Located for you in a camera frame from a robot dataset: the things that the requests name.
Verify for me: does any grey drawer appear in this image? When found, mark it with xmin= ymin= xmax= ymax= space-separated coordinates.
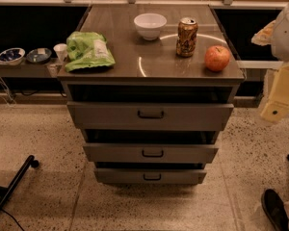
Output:
xmin=67 ymin=101 xmax=233 ymax=131
xmin=83 ymin=143 xmax=218 ymax=164
xmin=94 ymin=168 xmax=206 ymax=185

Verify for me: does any white bowl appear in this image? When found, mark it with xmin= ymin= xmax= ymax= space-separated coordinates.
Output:
xmin=134 ymin=13 xmax=167 ymax=40

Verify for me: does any grey bottom drawer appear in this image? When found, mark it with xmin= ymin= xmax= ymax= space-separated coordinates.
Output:
xmin=94 ymin=168 xmax=206 ymax=185

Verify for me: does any grey top drawer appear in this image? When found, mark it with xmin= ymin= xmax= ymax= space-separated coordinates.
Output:
xmin=67 ymin=101 xmax=233 ymax=131

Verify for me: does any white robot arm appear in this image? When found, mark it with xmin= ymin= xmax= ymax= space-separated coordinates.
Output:
xmin=251 ymin=3 xmax=289 ymax=123

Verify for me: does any low side shelf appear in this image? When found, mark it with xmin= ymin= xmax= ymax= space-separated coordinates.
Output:
xmin=0 ymin=59 xmax=61 ymax=78

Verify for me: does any green chip bag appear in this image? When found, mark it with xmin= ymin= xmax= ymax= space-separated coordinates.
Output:
xmin=65 ymin=32 xmax=116 ymax=72

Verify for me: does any gold soda can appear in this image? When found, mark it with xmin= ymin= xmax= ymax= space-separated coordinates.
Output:
xmin=176 ymin=17 xmax=198 ymax=57

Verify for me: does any black shoe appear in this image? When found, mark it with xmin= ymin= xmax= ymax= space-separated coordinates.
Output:
xmin=261 ymin=189 xmax=289 ymax=231

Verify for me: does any black chair leg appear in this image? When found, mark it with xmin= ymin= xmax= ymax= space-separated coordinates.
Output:
xmin=0 ymin=155 xmax=39 ymax=211

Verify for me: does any white paper cup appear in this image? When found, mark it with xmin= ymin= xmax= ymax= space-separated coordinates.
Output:
xmin=53 ymin=43 xmax=67 ymax=63

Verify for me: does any blue patterned bowl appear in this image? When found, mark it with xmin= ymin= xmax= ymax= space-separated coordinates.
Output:
xmin=0 ymin=48 xmax=25 ymax=65

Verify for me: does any dark glazed bowl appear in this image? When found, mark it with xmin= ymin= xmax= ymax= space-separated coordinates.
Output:
xmin=26 ymin=48 xmax=52 ymax=64

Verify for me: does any red apple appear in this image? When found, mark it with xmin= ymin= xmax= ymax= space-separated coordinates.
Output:
xmin=204 ymin=45 xmax=230 ymax=72

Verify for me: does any grey middle drawer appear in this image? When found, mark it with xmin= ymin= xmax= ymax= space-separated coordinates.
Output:
xmin=83 ymin=143 xmax=218 ymax=164

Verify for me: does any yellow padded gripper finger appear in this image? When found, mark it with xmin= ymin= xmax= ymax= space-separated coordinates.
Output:
xmin=260 ymin=63 xmax=289 ymax=123

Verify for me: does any grey drawer cabinet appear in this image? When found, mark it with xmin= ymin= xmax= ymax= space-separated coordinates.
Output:
xmin=57 ymin=3 xmax=246 ymax=185

